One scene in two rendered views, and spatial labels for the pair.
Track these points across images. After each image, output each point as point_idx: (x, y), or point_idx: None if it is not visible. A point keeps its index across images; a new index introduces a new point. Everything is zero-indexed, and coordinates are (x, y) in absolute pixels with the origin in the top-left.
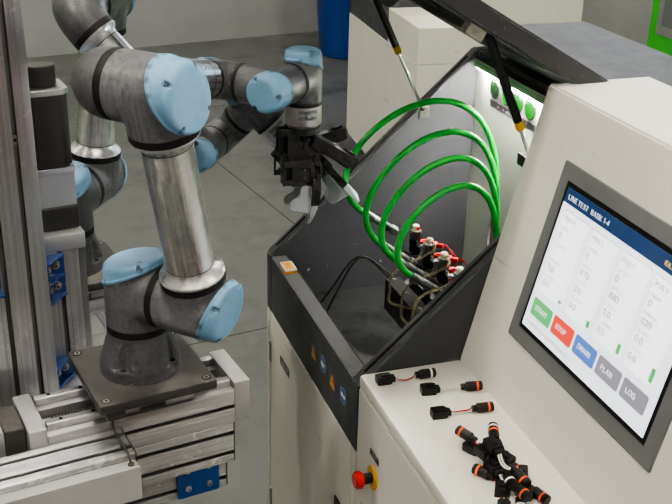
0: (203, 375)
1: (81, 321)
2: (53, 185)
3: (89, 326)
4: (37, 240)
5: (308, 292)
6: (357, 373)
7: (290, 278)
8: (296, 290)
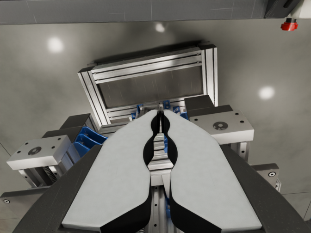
0: (268, 175)
1: (164, 228)
2: None
3: (158, 217)
4: None
5: (46, 5)
6: (271, 12)
7: (5, 18)
8: (41, 20)
